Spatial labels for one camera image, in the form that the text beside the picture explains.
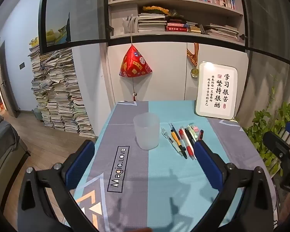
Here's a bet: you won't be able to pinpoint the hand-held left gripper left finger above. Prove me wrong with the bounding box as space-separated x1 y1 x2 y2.
17 140 96 232

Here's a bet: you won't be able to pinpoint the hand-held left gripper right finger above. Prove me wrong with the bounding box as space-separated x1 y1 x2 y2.
194 140 278 232

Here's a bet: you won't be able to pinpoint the red pen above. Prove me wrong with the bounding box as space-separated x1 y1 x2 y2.
178 128 194 160

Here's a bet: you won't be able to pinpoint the white pen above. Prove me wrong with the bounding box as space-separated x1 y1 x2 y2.
187 128 198 148

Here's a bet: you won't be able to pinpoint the yellow black pen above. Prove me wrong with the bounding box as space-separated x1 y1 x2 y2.
169 123 188 159

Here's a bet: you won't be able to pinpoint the light blue clear pen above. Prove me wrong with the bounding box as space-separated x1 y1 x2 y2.
161 127 183 156

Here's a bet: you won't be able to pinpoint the translucent plastic cup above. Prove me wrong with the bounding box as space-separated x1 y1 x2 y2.
133 112 160 150

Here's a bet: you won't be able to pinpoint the green leafy plant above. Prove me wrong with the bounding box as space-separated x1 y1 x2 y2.
234 75 290 177

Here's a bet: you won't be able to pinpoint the green highlighter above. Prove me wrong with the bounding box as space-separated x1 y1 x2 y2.
187 125 199 141

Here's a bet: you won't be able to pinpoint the blue grey printed tablecloth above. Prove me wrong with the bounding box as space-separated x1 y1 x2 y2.
72 100 279 232

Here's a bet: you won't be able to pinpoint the tall pile of paper books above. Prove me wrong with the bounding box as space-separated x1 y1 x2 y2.
29 46 96 138

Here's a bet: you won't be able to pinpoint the grey sofa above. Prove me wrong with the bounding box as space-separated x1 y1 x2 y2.
0 113 31 211

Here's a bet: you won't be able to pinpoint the framed calligraphy board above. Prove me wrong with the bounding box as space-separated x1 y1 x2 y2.
194 61 240 121

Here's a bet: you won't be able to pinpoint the gold medal striped ribbon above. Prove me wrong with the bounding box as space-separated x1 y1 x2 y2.
187 43 199 78

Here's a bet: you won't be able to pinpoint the glass cabinet door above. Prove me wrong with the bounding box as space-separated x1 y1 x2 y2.
237 0 290 126
39 0 109 54

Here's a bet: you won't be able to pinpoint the dark wooden door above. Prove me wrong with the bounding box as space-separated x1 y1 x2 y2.
0 37 20 119

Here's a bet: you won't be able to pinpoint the red pyramid hanging ornament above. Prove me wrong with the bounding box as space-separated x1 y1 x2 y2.
119 44 153 102

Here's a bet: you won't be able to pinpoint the messy pile of books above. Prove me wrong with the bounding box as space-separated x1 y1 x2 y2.
204 24 240 39

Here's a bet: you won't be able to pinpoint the red thick book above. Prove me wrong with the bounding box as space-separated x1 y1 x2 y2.
166 26 191 32

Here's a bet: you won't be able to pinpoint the white pen holder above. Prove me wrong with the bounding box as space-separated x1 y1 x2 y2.
123 14 136 34

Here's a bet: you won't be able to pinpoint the stack of white booklets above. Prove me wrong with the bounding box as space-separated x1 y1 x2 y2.
137 13 168 33

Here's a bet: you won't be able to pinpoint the yellow flowers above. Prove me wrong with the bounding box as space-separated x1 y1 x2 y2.
142 5 170 15

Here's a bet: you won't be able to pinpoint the grey bookshelf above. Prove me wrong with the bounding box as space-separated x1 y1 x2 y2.
107 0 247 46

